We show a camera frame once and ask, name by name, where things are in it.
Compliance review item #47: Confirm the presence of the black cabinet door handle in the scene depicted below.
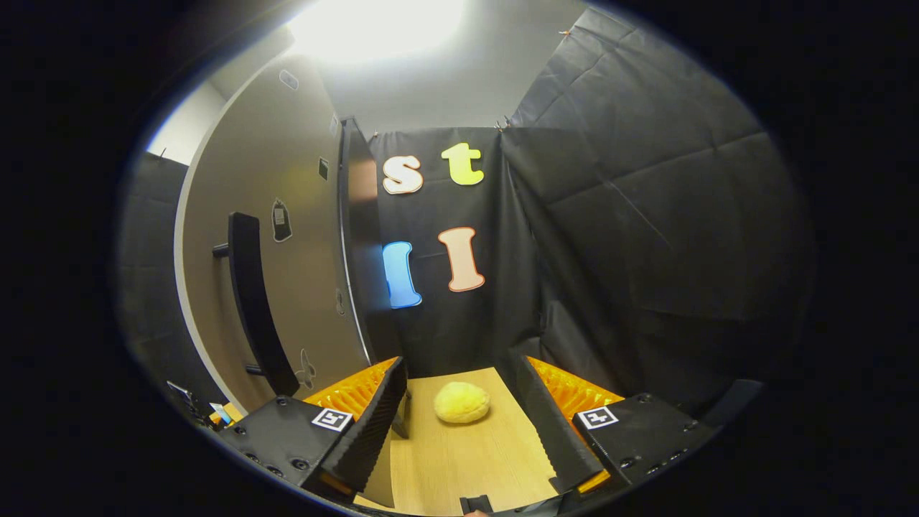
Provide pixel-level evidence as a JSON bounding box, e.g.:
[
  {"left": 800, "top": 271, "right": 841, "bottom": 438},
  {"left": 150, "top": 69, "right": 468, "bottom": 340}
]
[{"left": 212, "top": 212, "right": 301, "bottom": 398}]

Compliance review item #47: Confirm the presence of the black backdrop cloth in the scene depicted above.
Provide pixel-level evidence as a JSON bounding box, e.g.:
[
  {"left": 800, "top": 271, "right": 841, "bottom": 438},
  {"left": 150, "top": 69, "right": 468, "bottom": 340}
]
[{"left": 118, "top": 7, "right": 816, "bottom": 417}]

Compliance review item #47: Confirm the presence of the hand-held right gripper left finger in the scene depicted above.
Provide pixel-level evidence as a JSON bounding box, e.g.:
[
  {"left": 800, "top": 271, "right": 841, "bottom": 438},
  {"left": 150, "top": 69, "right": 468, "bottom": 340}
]
[{"left": 214, "top": 355, "right": 409, "bottom": 501}]

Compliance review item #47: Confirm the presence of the grey cabinet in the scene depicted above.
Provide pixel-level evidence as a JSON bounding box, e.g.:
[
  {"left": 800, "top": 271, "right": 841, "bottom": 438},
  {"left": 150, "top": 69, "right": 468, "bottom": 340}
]
[{"left": 339, "top": 117, "right": 411, "bottom": 440}]

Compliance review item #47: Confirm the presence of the grey cabinet door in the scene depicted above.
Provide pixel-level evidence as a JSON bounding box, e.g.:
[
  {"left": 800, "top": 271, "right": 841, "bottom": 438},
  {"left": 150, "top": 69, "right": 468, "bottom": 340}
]
[{"left": 174, "top": 54, "right": 372, "bottom": 415}]

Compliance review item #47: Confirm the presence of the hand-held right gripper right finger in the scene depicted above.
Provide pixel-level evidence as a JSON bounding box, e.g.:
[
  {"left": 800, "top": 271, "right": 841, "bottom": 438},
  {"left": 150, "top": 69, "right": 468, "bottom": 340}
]
[{"left": 517, "top": 355, "right": 720, "bottom": 498}]

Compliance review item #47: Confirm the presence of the ceiling light panel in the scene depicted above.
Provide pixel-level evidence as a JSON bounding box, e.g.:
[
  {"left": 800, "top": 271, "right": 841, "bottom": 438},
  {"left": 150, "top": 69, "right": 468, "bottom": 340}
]
[{"left": 287, "top": 0, "right": 467, "bottom": 65}]

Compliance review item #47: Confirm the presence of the yellow fluffy ball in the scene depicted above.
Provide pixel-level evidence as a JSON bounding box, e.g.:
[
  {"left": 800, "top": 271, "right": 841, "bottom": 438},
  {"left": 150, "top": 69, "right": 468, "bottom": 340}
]
[{"left": 434, "top": 381, "right": 492, "bottom": 425}]

